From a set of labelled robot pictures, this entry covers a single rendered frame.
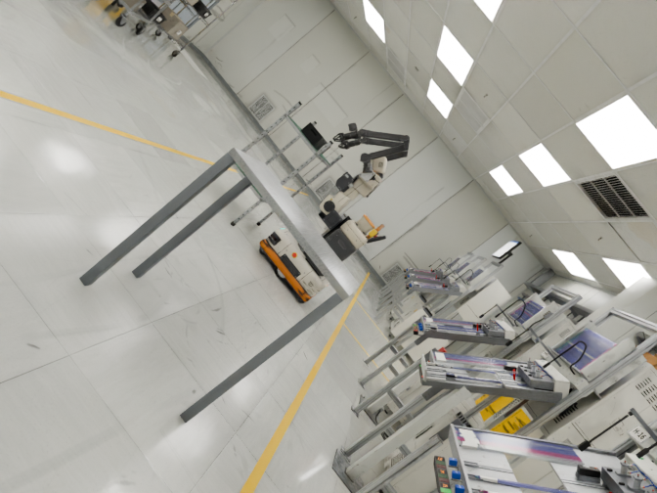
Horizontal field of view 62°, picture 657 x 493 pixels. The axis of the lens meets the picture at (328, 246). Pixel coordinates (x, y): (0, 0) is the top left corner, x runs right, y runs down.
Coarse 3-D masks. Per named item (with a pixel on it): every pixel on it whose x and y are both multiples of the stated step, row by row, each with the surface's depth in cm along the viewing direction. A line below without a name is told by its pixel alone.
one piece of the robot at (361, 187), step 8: (360, 176) 479; (376, 176) 477; (360, 184) 485; (368, 184) 479; (376, 184) 479; (352, 192) 487; (360, 192) 485; (368, 192) 485; (328, 200) 486; (336, 200) 485; (344, 200) 484; (352, 200) 489; (320, 208) 488; (328, 208) 486; (336, 208) 485
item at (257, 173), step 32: (224, 160) 203; (256, 160) 229; (192, 192) 205; (160, 224) 209; (192, 224) 248; (288, 224) 200; (160, 256) 250; (320, 256) 200; (352, 288) 216; (224, 384) 204; (192, 416) 206
